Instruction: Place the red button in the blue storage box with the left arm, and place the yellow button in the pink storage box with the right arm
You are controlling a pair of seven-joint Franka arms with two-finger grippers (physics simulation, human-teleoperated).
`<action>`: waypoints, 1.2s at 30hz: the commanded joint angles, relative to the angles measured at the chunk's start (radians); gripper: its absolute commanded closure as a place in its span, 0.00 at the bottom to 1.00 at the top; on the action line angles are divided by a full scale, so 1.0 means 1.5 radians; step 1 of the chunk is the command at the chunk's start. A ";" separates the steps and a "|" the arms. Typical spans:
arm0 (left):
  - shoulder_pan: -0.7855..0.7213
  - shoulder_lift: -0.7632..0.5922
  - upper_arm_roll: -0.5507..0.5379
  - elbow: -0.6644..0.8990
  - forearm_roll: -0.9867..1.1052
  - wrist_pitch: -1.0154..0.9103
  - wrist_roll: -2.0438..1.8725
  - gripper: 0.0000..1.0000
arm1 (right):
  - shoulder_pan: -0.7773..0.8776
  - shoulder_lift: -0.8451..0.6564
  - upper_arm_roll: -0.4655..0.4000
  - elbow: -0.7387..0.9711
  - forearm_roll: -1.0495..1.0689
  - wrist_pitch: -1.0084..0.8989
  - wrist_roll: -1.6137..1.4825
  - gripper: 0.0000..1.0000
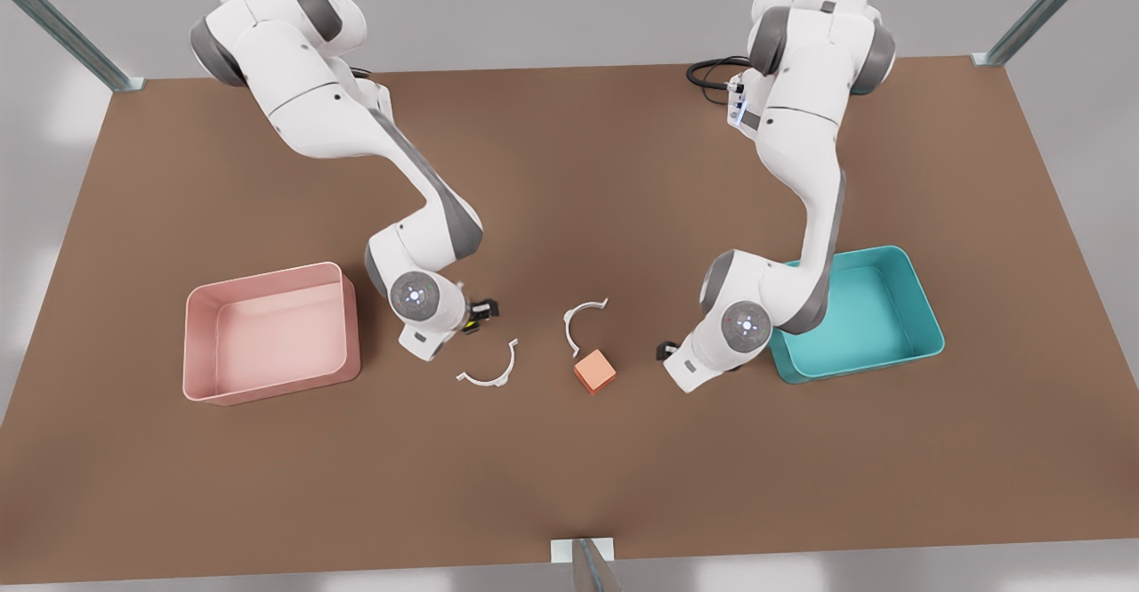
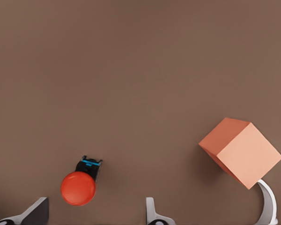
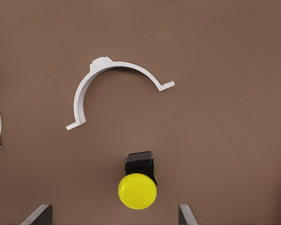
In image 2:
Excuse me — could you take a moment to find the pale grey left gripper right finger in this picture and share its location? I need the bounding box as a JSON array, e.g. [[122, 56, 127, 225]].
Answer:
[[145, 197, 177, 225]]

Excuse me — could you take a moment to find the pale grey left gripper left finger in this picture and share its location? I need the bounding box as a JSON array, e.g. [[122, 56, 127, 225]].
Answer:
[[0, 196, 50, 225]]

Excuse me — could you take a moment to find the red button with black base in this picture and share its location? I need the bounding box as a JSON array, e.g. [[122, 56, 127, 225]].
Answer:
[[60, 155, 104, 207]]

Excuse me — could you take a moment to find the salmon pink cube box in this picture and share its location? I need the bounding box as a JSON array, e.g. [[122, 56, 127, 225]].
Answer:
[[198, 117, 281, 190]]

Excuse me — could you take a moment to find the white curved stand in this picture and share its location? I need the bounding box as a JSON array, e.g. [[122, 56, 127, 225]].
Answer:
[[254, 179, 279, 225]]

